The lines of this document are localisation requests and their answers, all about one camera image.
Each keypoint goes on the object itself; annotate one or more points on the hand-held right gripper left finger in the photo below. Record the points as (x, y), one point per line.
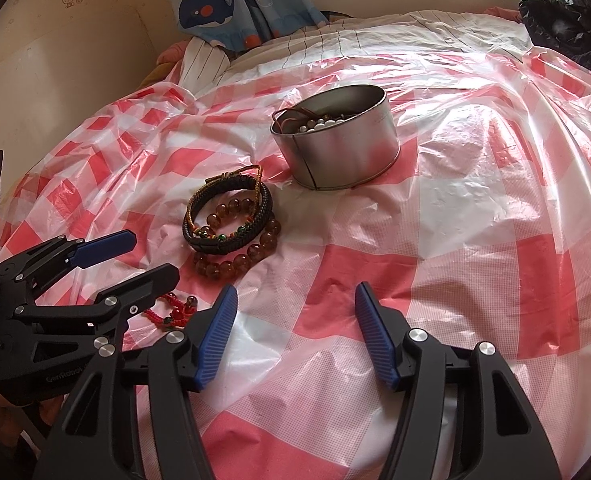
(215, 335)

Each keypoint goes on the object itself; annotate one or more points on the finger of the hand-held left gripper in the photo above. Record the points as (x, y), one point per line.
(145, 285)
(105, 247)

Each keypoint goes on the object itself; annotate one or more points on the silver oval metal tin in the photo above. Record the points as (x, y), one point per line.
(340, 160)

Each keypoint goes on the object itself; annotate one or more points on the pink pillow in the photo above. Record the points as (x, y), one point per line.
(170, 55)

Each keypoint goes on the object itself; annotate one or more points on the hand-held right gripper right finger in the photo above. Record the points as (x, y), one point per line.
(375, 335)

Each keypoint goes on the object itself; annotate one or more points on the black plastic bag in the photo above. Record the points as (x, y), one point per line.
(555, 25)

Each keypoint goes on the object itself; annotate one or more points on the white striped bedsheet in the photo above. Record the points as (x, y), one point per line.
(375, 35)

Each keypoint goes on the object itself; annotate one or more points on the blue whale print curtain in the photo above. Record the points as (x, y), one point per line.
(200, 10)

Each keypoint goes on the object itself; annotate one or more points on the red white checked plastic sheet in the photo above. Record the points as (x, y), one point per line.
(425, 210)

